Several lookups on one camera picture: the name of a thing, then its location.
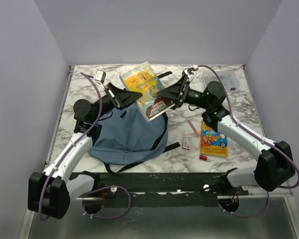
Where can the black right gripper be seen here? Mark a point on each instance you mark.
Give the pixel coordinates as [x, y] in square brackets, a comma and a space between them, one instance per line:
[174, 91]

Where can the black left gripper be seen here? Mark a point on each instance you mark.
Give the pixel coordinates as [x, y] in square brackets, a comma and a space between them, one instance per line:
[120, 97]

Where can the yellow cover paperback book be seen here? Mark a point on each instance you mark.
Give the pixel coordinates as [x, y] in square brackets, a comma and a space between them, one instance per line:
[143, 79]

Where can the blue fabric backpack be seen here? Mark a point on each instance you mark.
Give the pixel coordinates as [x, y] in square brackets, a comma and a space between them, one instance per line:
[127, 139]

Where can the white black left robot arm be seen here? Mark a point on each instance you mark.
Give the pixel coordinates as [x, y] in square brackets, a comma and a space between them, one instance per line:
[51, 191]

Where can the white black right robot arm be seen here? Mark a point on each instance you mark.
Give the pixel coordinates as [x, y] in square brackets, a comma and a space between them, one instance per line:
[275, 165]

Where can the orange pencil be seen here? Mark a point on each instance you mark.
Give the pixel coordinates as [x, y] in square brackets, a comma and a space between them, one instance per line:
[193, 128]

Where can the red white small box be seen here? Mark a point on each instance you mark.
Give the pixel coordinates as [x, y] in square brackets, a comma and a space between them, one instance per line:
[186, 142]

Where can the clear plastic organizer box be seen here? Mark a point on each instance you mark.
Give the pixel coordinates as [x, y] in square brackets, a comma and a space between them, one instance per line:
[228, 78]

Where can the yellow children's paperback book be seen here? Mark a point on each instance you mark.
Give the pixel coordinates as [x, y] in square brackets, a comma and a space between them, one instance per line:
[213, 142]

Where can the red cap glue stick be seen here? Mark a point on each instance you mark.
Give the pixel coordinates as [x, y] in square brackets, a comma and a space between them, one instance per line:
[204, 158]

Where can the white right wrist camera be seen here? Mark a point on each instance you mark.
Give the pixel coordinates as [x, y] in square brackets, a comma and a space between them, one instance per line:
[190, 72]

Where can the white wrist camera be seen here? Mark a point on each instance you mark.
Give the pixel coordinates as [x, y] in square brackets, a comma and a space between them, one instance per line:
[190, 72]
[100, 76]

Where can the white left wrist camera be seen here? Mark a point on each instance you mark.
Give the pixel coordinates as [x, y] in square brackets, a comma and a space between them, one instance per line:
[100, 76]

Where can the black metal base rail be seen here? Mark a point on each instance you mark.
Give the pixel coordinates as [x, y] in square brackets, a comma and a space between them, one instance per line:
[150, 182]

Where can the aluminium frame rail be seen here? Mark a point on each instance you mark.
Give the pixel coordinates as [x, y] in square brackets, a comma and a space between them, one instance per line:
[264, 191]

